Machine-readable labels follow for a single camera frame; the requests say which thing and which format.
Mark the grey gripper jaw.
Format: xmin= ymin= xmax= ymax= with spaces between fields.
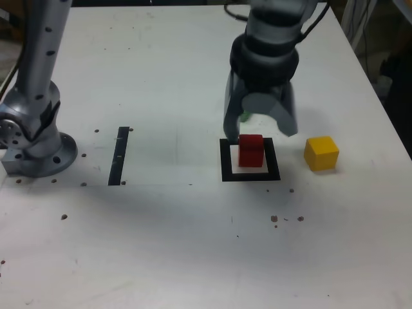
xmin=241 ymin=82 xmax=299 ymax=137
xmin=223 ymin=69 xmax=249 ymax=143

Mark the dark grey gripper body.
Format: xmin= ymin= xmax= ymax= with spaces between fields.
xmin=238 ymin=77 xmax=285 ymax=95

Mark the red cube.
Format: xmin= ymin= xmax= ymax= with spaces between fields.
xmin=238 ymin=134 xmax=265 ymax=169

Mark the yellow cube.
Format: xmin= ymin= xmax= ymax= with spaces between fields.
xmin=303 ymin=136 xmax=341 ymax=173

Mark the black tape square outline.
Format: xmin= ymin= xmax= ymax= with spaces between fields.
xmin=219 ymin=137 xmax=281 ymax=183

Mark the black tape strip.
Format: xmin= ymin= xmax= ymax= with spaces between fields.
xmin=108 ymin=126 xmax=131 ymax=187

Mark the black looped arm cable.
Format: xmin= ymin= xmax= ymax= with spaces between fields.
xmin=223 ymin=3 xmax=249 ymax=23

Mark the black thin arm cable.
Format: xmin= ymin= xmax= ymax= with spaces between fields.
xmin=296 ymin=0 xmax=331 ymax=44

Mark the white metal frame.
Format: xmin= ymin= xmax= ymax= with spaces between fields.
xmin=340 ymin=0 xmax=379 ymax=49

